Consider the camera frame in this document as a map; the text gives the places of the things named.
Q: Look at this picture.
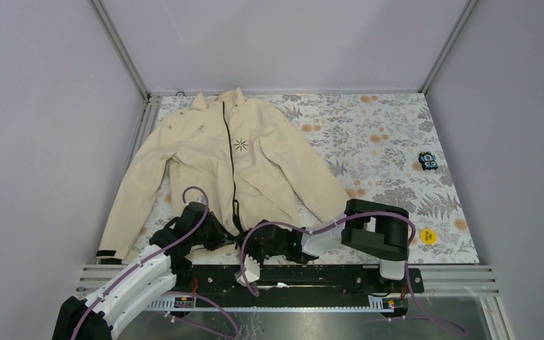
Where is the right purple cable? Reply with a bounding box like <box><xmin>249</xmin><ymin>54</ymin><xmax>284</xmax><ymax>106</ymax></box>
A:
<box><xmin>239</xmin><ymin>211</ymin><xmax>468</xmax><ymax>336</ymax></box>

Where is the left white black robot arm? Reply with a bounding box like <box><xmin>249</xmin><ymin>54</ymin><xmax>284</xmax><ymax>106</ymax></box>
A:
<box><xmin>52</xmin><ymin>202</ymin><xmax>235</xmax><ymax>339</ymax></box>

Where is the yellow round sticker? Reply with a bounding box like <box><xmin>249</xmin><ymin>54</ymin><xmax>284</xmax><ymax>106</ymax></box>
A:
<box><xmin>419</xmin><ymin>228</ymin><xmax>438</xmax><ymax>245</ymax></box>

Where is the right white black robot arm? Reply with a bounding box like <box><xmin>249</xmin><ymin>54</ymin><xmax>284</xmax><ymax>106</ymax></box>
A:
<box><xmin>235</xmin><ymin>199</ymin><xmax>417</xmax><ymax>292</ymax></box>

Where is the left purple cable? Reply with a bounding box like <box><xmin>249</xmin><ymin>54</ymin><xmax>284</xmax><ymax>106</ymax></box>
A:
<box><xmin>67</xmin><ymin>186</ymin><xmax>242</xmax><ymax>340</ymax></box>

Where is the purple cable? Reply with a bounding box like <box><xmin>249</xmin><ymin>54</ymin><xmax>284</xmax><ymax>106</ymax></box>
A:
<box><xmin>239</xmin><ymin>211</ymin><xmax>468</xmax><ymax>336</ymax></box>
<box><xmin>67</xmin><ymin>186</ymin><xmax>242</xmax><ymax>340</ymax></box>

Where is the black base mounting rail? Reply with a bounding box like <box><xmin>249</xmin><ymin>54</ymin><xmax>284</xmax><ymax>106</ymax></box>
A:
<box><xmin>173</xmin><ymin>264</ymin><xmax>425</xmax><ymax>309</ymax></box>

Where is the cream zip-up jacket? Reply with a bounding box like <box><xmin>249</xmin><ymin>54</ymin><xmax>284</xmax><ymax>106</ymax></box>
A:
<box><xmin>97</xmin><ymin>89</ymin><xmax>349</xmax><ymax>260</ymax></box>

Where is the small blue black toy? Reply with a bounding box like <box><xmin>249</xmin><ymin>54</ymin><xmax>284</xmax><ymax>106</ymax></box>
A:
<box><xmin>418</xmin><ymin>152</ymin><xmax>438</xmax><ymax>171</ymax></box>

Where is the floral patterned table cloth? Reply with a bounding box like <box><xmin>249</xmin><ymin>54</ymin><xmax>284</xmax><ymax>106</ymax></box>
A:
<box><xmin>133</xmin><ymin>93</ymin><xmax>480</xmax><ymax>266</ymax></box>

